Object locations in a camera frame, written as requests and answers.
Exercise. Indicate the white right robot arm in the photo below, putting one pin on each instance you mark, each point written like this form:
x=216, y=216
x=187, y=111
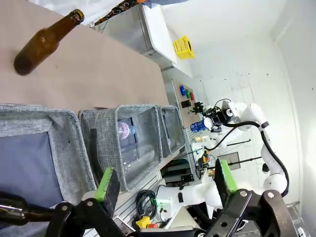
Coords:
x=254, y=111

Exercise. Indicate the blue white drink can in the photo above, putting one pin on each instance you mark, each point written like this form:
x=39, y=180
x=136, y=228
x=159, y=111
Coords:
x=197, y=126

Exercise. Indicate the white side table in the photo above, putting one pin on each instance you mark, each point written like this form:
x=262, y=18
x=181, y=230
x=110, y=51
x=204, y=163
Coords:
x=158, y=32

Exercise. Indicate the crushed bottle purple label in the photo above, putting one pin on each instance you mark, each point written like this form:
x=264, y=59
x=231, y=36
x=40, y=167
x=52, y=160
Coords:
x=124, y=129

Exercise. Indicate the red push button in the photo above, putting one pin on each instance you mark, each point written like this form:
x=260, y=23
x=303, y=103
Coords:
x=192, y=95

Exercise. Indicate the yellow emergency stop box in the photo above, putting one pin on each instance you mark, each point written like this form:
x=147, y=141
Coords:
x=144, y=221

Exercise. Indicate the brown control panel board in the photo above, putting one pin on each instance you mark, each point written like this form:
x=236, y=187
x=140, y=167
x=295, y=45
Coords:
x=181, y=111

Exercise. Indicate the green push button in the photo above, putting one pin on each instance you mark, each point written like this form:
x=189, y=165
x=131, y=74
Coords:
x=188, y=93

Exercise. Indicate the clear plastic bottle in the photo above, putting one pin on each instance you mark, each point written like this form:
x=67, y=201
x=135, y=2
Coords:
x=138, y=158

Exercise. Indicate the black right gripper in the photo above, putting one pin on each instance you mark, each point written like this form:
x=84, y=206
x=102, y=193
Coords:
x=222, y=117

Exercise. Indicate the grey fabric basket can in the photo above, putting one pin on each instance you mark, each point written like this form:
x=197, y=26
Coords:
x=172, y=128

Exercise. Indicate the grey fabric basket bottle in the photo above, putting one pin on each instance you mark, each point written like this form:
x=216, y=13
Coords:
x=61, y=128

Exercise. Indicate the grey fabric basket plastic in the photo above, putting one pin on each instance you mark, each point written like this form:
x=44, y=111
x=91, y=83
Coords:
x=103, y=128

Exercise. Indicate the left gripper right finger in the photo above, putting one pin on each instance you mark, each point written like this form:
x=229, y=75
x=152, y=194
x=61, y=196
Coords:
x=247, y=212

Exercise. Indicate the blue push button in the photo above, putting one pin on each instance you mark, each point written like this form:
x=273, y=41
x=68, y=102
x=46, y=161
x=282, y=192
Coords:
x=182, y=90

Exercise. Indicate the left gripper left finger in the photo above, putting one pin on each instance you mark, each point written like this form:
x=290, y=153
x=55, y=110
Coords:
x=111, y=192

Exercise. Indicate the brown glass bottle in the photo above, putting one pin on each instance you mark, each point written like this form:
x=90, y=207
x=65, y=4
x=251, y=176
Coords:
x=14, y=209
x=37, y=47

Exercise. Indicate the yellow plastic crate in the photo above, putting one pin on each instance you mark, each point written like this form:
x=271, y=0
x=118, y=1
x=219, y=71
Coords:
x=184, y=48

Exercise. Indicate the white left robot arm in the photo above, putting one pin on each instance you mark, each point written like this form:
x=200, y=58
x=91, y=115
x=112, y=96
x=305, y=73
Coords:
x=197, y=195

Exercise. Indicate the black red patterned fabric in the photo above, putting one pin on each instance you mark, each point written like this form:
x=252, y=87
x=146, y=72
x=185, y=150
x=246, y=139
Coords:
x=116, y=12

